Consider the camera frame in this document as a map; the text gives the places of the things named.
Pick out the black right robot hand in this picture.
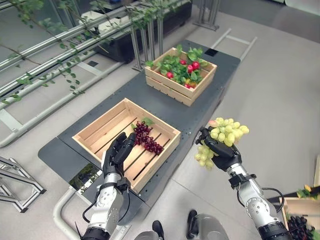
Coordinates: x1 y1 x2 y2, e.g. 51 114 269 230
195 126 243 173

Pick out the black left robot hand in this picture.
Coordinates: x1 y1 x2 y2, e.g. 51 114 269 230
100 131 138 180

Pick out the green grape bunch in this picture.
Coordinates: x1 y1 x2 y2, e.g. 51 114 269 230
194 117 250 171

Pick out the empty slatted wooden crate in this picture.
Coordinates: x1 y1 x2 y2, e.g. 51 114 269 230
71 97 181 195

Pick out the red grape bunch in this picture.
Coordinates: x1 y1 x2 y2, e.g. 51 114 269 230
130 117 164 154

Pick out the dark grey table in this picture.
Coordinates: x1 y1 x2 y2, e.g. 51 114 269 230
37 39 241 226

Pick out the silver robot leg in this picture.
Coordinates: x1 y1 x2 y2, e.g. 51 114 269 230
193 213 234 240
134 230 163 240

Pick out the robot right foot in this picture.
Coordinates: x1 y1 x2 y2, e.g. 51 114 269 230
186 209 199 238

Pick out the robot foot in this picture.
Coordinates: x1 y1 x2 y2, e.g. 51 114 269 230
186 209 199 238
151 219 164 237

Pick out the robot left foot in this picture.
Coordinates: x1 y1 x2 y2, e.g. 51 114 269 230
151 219 164 237

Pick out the wooden crate with radishes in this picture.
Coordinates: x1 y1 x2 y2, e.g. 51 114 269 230
144 46 218 107

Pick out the wooden crate with dark grapes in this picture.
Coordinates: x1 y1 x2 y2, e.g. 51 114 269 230
280 196 320 240

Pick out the dark purple grape bunch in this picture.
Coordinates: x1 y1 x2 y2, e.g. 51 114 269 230
287 215 317 238

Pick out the aluminium profile stand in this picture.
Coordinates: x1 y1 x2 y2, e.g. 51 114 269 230
0 155 47 214

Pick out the black equipment case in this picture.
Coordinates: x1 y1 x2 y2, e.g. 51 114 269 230
94 0 193 64

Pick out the green leafy vine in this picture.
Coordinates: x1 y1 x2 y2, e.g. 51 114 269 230
0 0 176 106

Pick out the aluminium profile rack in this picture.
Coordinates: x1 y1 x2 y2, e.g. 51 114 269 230
192 0 222 32

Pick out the aluminium frame rail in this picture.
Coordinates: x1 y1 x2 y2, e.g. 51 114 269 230
0 14 161 148

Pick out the grey tubular floor frame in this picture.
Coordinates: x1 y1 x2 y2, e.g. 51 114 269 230
211 28 258 62

